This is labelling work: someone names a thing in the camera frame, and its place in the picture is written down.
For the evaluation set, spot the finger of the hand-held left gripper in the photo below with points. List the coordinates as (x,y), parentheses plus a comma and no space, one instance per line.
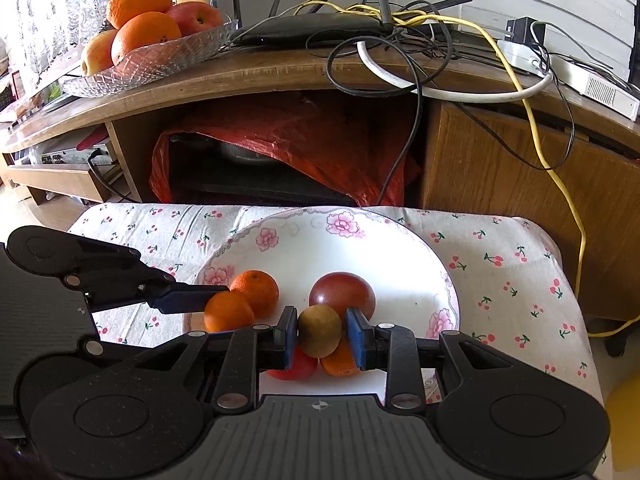
(107,349)
(190,297)

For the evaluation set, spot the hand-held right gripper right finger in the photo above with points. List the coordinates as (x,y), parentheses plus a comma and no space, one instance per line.
(356,340)

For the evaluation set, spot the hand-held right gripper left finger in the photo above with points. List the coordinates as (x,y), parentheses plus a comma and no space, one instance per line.
(288,337)

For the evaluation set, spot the small mandarin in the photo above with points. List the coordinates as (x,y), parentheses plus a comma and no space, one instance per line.
(340,362)
(227,312)

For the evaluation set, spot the small red tomato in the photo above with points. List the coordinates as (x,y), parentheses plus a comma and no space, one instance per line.
(297,367)

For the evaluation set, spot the brown longan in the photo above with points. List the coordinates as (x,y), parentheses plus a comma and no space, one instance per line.
(320,330)

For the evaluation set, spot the large dark red tomato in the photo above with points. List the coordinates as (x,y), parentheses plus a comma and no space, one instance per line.
(345,292)

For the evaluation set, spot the large mandarin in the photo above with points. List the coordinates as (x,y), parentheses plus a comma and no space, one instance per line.
(260,290)

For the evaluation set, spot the floral white bowl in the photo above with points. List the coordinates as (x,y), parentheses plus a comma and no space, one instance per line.
(320,255)

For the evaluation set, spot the cherry print tablecloth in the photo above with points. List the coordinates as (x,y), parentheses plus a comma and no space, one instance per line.
(500,280)

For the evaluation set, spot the metal pot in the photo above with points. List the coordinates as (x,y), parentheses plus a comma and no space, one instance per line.
(250,152)

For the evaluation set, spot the silver media player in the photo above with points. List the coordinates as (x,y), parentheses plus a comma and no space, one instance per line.
(60,152)

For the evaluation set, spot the red plastic bag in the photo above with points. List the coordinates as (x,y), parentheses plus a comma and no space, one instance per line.
(320,125)

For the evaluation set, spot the wooden television stand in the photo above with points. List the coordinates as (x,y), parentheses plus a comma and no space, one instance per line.
(280,80)

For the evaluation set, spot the glass fruit dish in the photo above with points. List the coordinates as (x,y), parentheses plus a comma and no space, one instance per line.
(165,55)

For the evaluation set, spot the yellow red apple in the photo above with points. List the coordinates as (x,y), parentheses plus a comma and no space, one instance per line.
(97,52)

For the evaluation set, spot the large orange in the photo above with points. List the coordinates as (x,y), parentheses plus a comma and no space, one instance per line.
(145,35)
(137,2)

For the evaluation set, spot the yellow waste bin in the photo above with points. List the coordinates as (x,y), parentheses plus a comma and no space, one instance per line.
(625,425)

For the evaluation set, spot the black router with antennas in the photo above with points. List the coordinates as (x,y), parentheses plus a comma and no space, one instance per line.
(310,25)

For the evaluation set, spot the white lace cloth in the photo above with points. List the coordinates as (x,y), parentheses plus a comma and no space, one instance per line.
(65,15)

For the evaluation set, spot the white power strip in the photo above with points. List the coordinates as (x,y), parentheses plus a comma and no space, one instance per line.
(520,57)

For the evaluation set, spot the white modem box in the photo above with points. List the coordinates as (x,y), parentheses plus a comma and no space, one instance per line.
(595,87)

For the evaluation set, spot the black power adapter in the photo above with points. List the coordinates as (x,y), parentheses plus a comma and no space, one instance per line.
(522,30)

